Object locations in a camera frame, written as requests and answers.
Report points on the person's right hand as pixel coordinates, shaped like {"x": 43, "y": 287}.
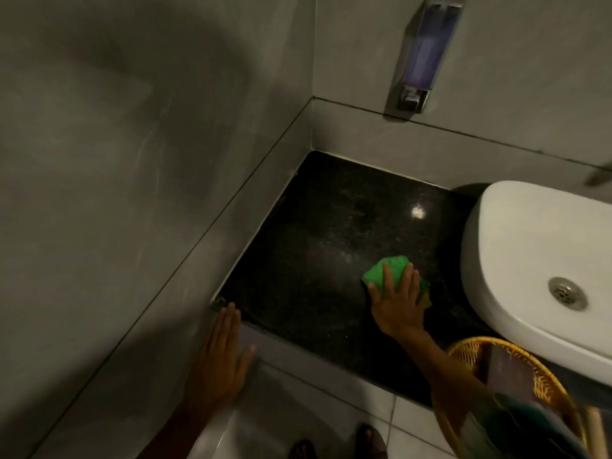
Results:
{"x": 397, "y": 313}

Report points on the person's left hand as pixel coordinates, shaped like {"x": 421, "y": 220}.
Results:
{"x": 215, "y": 368}

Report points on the person's right thumb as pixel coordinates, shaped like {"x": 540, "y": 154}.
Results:
{"x": 374, "y": 293}

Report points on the person's left thumb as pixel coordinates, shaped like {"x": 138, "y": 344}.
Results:
{"x": 246, "y": 360}

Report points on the person's right middle finger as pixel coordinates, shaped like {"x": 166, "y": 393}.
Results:
{"x": 407, "y": 280}

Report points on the green cleaning cloth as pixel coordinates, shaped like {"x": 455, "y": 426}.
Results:
{"x": 375, "y": 274}

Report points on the person's left forearm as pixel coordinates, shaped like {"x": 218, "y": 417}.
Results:
{"x": 177, "y": 432}

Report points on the person's right forearm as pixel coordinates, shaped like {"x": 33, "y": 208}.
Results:
{"x": 444, "y": 377}

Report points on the small round metal fitting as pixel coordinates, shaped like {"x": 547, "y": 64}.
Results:
{"x": 220, "y": 302}

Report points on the dark shoe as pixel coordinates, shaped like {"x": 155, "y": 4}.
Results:
{"x": 302, "y": 450}
{"x": 370, "y": 442}

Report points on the white ceramic sink basin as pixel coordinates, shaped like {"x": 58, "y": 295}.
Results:
{"x": 516, "y": 253}

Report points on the metal sink drain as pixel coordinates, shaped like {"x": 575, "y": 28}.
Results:
{"x": 567, "y": 293}

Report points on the yellow wicker basket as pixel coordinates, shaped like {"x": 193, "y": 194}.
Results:
{"x": 542, "y": 377}

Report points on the teal patterned sleeve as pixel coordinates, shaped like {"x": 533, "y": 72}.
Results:
{"x": 516, "y": 430}

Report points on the beige wooden stick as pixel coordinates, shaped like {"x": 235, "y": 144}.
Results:
{"x": 598, "y": 432}

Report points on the chrome wall soap dispenser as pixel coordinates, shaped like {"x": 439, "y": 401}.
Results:
{"x": 423, "y": 52}

